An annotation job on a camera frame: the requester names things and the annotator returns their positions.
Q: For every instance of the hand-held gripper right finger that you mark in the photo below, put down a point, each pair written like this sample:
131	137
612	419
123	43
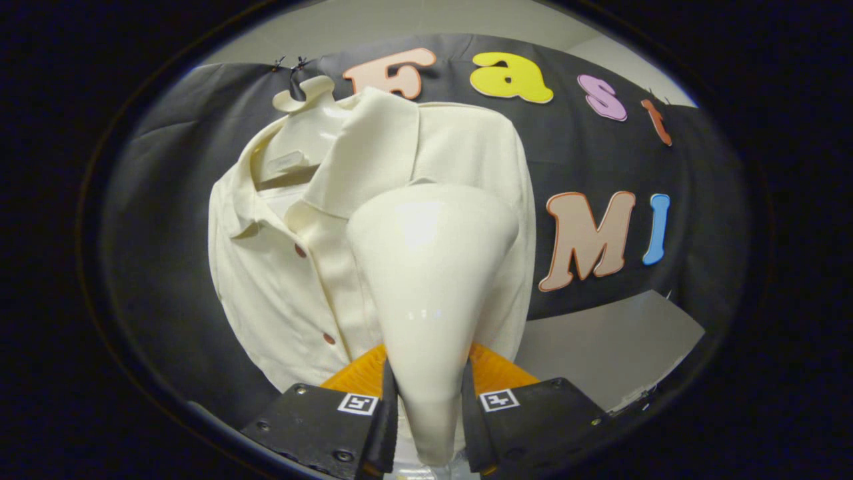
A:
553	416

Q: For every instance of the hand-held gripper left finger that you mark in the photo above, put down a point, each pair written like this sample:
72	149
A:
313	423

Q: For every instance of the cream button-up shirt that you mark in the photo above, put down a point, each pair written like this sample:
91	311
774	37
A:
266	280

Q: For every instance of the cream plastic clothes hanger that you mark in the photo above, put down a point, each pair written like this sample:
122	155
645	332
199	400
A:
306	133

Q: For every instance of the grey and white cabinet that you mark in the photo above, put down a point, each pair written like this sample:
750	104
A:
600	346

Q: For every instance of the black binder clip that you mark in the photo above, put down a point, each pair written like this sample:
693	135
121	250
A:
300	62
277	64

